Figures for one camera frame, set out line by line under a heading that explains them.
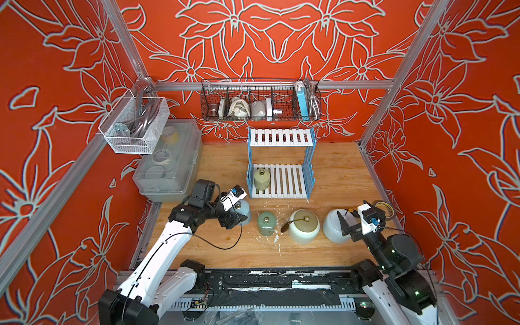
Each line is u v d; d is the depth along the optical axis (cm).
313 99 82
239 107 91
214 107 92
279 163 109
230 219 65
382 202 93
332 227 77
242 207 73
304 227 78
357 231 58
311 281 74
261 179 92
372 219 53
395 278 50
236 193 64
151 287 40
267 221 80
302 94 82
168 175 87
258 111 91
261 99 96
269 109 90
